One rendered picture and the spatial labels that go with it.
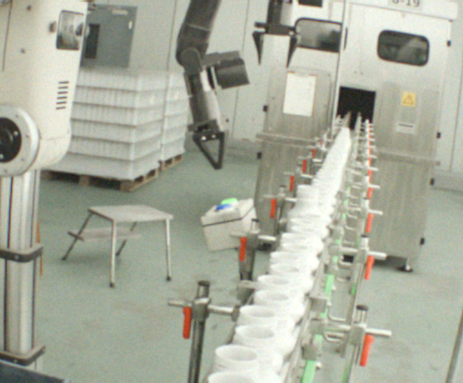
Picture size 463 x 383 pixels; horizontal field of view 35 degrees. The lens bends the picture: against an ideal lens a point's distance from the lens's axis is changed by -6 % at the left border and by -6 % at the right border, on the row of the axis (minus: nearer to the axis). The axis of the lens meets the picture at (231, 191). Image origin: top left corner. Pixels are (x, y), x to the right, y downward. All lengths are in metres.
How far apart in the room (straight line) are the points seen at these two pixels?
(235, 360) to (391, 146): 5.06
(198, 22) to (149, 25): 10.20
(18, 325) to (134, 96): 5.91
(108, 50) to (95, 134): 4.25
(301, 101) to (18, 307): 4.18
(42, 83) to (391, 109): 4.30
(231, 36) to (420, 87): 6.05
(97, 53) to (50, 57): 10.28
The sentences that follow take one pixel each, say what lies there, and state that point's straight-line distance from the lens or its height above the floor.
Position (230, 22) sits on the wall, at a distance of 11.35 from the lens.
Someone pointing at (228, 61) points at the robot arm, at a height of 1.39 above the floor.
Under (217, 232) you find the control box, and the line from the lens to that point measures 1.44.
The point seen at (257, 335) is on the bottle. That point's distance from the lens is 0.69.
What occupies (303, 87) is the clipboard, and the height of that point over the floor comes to 1.26.
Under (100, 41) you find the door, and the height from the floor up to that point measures 1.50.
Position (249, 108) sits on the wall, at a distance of 11.28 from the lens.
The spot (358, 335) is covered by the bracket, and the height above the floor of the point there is 1.08.
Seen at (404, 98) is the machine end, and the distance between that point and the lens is 5.63.
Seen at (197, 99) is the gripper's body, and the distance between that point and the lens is 1.49.
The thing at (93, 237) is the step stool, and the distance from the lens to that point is 4.82.
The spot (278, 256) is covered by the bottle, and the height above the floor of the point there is 1.16.
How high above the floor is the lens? 1.39
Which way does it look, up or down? 10 degrees down
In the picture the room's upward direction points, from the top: 7 degrees clockwise
